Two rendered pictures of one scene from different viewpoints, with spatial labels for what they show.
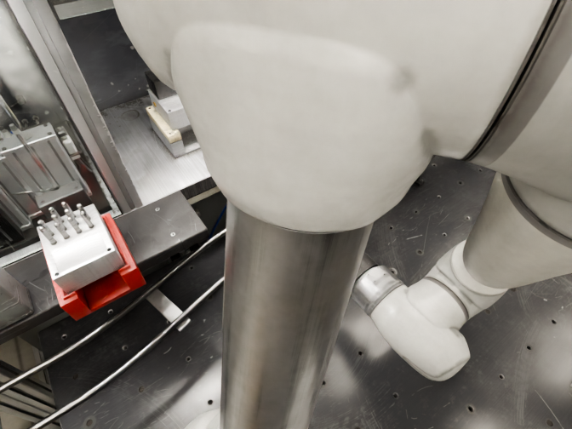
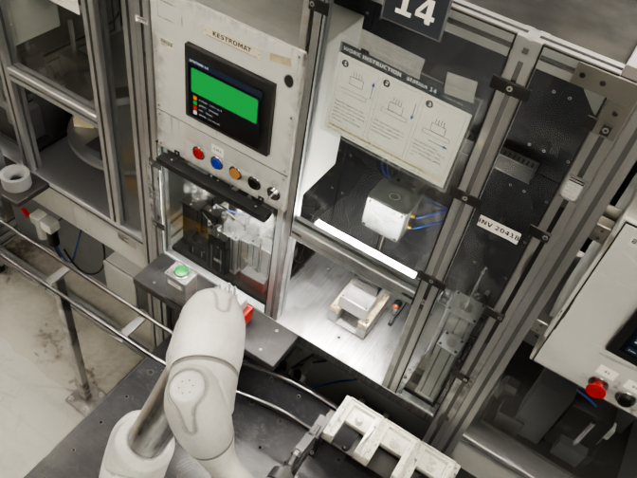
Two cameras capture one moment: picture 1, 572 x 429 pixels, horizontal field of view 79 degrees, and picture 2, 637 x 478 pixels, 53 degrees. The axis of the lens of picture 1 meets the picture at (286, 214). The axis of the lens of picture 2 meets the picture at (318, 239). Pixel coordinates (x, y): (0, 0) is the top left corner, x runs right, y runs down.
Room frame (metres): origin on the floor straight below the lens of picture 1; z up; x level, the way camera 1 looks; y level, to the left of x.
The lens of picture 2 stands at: (-0.02, -0.75, 2.52)
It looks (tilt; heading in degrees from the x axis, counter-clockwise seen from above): 46 degrees down; 59
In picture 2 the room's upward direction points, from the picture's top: 11 degrees clockwise
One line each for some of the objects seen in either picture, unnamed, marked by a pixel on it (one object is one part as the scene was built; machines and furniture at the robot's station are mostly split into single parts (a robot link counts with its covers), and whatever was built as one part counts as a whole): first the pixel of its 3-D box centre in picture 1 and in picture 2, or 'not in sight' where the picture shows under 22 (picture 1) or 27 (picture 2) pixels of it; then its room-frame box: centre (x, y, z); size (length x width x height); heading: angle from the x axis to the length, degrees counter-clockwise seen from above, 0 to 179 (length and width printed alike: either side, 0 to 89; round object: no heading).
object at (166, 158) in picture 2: not in sight; (213, 182); (0.35, 0.48, 1.37); 0.36 x 0.04 x 0.04; 125
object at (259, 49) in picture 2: not in sight; (249, 85); (0.47, 0.56, 1.60); 0.42 x 0.29 x 0.46; 125
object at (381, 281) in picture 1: (375, 288); not in sight; (0.32, -0.17, 0.88); 0.09 x 0.06 x 0.09; 125
